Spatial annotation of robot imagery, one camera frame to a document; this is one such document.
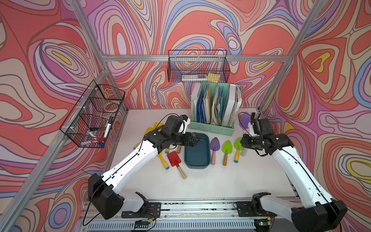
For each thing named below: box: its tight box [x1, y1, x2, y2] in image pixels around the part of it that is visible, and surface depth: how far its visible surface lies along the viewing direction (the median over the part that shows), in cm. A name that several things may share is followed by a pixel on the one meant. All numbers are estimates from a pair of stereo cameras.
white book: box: [222, 83, 238, 128], surface depth 95 cm
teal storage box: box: [184, 132, 211, 170], surface depth 94 cm
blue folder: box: [196, 86, 207, 124], surface depth 98 cm
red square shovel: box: [167, 150, 186, 180], surface depth 93 cm
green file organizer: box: [188, 81, 243, 137], surface depth 100 cm
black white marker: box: [102, 116, 114, 139], surface depth 70 cm
